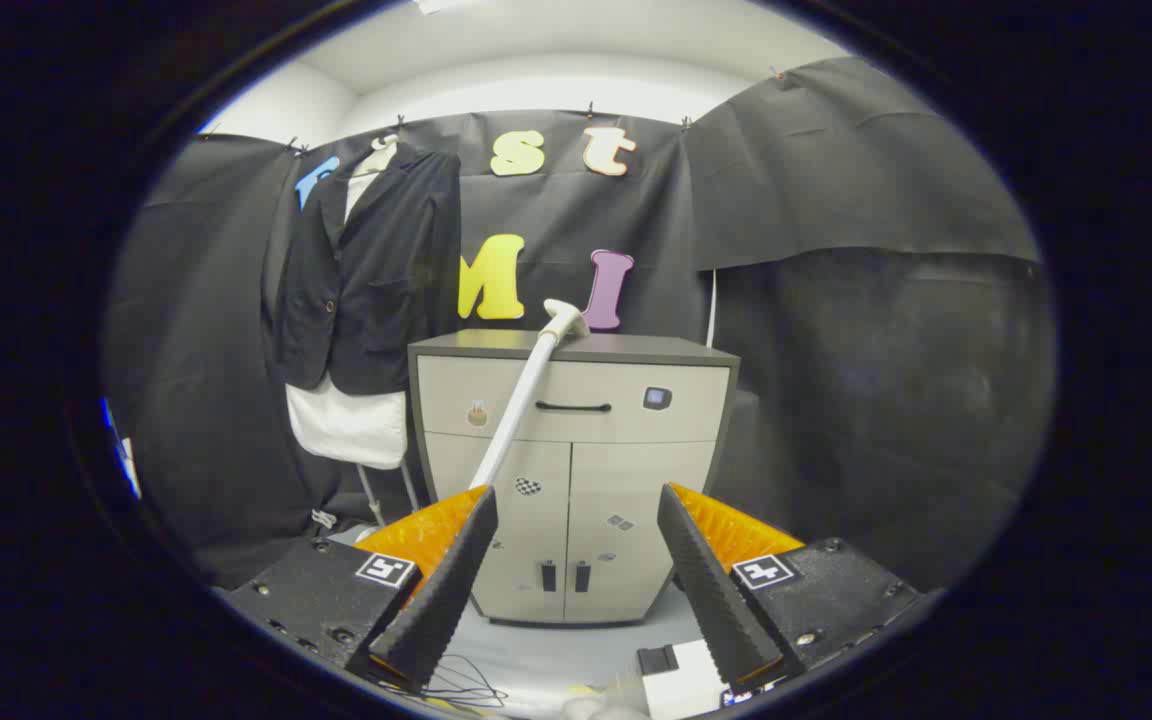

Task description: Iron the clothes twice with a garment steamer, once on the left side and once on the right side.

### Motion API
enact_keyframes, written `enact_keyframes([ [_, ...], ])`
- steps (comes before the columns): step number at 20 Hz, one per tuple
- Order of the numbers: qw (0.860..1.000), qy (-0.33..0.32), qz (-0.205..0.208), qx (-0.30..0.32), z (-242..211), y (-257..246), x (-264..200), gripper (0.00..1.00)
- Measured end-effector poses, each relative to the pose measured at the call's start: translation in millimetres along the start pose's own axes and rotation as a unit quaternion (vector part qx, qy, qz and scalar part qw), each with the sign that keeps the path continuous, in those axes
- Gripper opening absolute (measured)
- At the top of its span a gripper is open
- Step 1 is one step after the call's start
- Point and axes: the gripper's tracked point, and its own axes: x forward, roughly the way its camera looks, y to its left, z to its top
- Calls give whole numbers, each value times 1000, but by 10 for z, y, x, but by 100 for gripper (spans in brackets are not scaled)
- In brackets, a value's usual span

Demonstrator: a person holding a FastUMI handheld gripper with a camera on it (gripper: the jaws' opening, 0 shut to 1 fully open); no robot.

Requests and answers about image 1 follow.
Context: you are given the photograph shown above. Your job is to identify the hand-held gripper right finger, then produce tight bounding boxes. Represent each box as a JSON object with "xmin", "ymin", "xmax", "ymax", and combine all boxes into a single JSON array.
[{"xmin": 657, "ymin": 483, "xmax": 927, "ymax": 691}]

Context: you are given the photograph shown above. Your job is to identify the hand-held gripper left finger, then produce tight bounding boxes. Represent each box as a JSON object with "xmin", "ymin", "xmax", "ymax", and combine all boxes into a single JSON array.
[{"xmin": 219, "ymin": 485, "xmax": 499, "ymax": 696}]

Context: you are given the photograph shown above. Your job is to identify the white garment steamer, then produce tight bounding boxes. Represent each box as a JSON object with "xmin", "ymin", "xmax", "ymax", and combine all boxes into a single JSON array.
[{"xmin": 469, "ymin": 298, "xmax": 590, "ymax": 491}]

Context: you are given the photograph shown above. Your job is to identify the black jacket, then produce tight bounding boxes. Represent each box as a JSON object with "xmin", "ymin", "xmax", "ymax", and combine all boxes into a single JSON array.
[{"xmin": 271, "ymin": 148, "xmax": 464, "ymax": 397}]

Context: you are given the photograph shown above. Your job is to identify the white and black box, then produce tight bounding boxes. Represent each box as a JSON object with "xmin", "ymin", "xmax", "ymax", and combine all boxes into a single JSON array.
[{"xmin": 636, "ymin": 640, "xmax": 733, "ymax": 720}]

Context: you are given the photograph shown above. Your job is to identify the metal dress form stand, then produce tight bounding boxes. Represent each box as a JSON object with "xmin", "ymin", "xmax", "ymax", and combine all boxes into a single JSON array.
[{"xmin": 356, "ymin": 463, "xmax": 423, "ymax": 528}]

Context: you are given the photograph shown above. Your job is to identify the beige cabinet with grey top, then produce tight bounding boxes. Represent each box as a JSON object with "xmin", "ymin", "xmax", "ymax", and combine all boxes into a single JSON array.
[{"xmin": 408, "ymin": 328, "xmax": 741, "ymax": 627}]

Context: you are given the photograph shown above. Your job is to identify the white dress form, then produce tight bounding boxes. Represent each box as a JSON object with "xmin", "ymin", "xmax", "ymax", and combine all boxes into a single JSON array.
[{"xmin": 286, "ymin": 135, "xmax": 409, "ymax": 471}]

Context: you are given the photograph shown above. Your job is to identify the black backdrop cloth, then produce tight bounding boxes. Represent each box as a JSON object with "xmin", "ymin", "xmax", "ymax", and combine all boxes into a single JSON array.
[{"xmin": 101, "ymin": 57, "xmax": 1057, "ymax": 591}]

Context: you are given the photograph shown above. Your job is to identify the thin dark cables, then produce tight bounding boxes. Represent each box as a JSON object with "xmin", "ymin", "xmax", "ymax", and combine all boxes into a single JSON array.
[{"xmin": 406, "ymin": 655, "xmax": 509, "ymax": 709}]

